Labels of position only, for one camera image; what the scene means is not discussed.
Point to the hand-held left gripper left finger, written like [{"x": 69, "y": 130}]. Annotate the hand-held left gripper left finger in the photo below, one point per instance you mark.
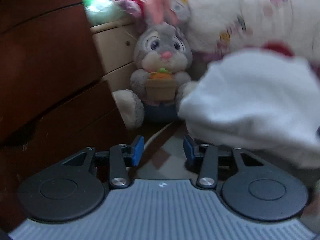
[{"x": 138, "y": 152}]

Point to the green plush item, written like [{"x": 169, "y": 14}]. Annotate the green plush item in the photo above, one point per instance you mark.
[{"x": 102, "y": 12}]

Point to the brown wooden dresser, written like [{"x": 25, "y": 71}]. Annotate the brown wooden dresser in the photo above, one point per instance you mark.
[{"x": 50, "y": 67}]

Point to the pink and red plush toys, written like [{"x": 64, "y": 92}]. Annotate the pink and red plush toys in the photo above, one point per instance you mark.
[{"x": 130, "y": 2}]

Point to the white shirt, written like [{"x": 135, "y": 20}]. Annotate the white shirt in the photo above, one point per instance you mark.
[{"x": 250, "y": 100}]

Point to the beige nightstand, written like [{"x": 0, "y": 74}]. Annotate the beige nightstand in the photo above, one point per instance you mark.
[{"x": 112, "y": 45}]

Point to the grey plush bunny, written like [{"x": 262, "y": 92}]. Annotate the grey plush bunny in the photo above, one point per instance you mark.
[{"x": 162, "y": 45}]

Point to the printed white quilt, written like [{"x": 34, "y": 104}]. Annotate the printed white quilt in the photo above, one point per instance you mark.
[{"x": 262, "y": 12}]

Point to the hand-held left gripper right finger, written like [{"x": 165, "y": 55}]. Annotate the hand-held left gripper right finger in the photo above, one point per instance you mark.
[{"x": 188, "y": 152}]

